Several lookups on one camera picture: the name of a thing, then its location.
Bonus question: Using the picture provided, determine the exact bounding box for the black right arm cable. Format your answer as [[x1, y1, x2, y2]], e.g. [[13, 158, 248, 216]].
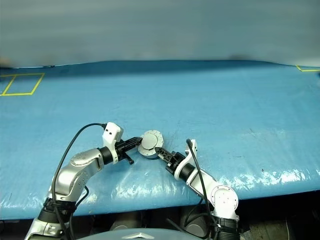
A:
[[186, 138, 221, 240]]

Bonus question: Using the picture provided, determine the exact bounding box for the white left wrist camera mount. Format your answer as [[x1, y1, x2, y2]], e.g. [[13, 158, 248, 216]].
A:
[[101, 121, 125, 165]]

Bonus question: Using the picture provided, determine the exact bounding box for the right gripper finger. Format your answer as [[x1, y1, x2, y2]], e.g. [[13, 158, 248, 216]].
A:
[[157, 152, 172, 166], [154, 147, 174, 159]]

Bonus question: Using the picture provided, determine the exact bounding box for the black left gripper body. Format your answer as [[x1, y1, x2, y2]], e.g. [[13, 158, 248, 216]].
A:
[[114, 139, 135, 166]]

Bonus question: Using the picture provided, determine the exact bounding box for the grey robot torso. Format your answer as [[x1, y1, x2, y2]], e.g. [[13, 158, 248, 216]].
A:
[[87, 227, 193, 240]]

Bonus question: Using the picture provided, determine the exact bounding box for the grey motor lid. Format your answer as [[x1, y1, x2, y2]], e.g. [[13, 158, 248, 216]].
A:
[[137, 129, 165, 156]]

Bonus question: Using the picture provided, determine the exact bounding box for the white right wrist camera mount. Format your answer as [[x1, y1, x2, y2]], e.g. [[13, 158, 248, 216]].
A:
[[173, 139, 198, 182]]

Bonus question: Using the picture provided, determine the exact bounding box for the dark rounded shape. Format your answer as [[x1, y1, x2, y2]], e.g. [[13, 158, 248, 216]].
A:
[[109, 211, 143, 231]]

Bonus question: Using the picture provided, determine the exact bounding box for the blue plastic table cover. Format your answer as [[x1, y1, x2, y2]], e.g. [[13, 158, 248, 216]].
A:
[[0, 59, 320, 221]]

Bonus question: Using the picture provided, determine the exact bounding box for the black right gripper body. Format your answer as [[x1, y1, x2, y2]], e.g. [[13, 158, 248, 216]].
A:
[[165, 151, 187, 175]]

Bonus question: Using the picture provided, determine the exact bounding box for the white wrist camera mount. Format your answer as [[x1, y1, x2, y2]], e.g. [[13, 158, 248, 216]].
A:
[[173, 139, 198, 182], [101, 121, 125, 165]]

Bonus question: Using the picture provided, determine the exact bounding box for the yellow tape corner marking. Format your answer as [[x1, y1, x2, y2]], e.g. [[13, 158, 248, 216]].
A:
[[295, 64, 320, 72]]

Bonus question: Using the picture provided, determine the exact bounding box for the yellow tape double rectangle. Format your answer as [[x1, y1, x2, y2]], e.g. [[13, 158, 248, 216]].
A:
[[0, 72, 46, 97]]

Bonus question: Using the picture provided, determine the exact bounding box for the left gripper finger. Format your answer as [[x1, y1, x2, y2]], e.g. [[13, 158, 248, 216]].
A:
[[122, 136, 144, 147], [124, 140, 143, 152]]

